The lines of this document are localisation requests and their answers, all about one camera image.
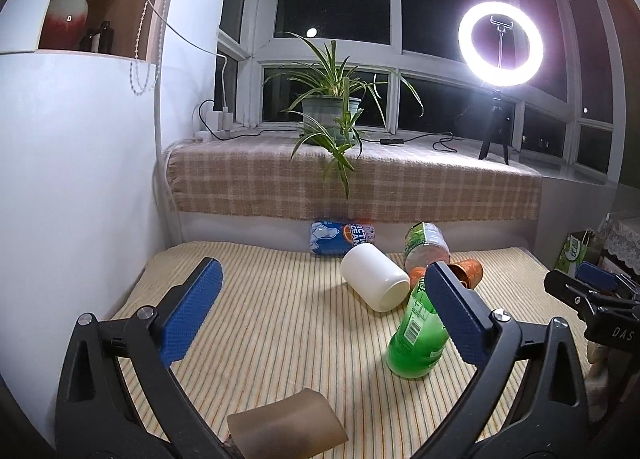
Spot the white lace cloth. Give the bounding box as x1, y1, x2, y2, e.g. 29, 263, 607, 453
598, 212, 640, 285

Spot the blue drink can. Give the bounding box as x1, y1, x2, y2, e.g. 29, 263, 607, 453
309, 220, 377, 258

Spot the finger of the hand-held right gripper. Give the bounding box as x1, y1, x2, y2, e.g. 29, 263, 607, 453
544, 269, 614, 315
575, 262, 640, 298

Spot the small orange cup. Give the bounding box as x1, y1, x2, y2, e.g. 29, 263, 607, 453
446, 260, 485, 290

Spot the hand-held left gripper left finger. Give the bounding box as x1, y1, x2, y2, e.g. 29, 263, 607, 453
55, 256, 237, 459

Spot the ring light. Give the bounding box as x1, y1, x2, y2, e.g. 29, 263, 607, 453
457, 1, 545, 88

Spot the striped mat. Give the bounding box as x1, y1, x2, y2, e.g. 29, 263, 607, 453
107, 241, 592, 446

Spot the black tripod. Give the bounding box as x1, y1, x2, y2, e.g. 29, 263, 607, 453
477, 86, 514, 166

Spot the white power strip with cables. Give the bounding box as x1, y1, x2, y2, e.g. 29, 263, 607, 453
196, 108, 235, 142

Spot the black cable with switch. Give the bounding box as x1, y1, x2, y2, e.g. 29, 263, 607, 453
234, 125, 467, 153

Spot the green paper bag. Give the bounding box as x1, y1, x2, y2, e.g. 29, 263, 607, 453
566, 231, 605, 276

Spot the potted spider plant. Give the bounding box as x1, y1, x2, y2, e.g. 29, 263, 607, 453
262, 31, 426, 200

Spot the green plastic bottle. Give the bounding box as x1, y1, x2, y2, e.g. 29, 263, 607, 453
386, 266, 451, 380

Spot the white cup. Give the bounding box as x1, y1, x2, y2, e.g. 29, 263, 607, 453
341, 243, 412, 313

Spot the plaid cloth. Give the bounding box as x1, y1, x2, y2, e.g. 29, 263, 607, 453
164, 130, 544, 222

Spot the clear bottle with green label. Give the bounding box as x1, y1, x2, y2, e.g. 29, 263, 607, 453
403, 222, 451, 276

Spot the white cable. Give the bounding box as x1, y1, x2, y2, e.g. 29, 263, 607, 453
122, 0, 228, 112

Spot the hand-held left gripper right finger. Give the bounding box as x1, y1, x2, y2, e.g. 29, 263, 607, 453
409, 261, 594, 459

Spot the white bead chain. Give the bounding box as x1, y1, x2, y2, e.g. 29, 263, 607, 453
129, 0, 175, 96

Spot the translucent brown cup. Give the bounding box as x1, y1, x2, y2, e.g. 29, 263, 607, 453
226, 387, 349, 456

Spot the white window frame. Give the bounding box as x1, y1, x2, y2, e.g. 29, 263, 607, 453
216, 0, 623, 186

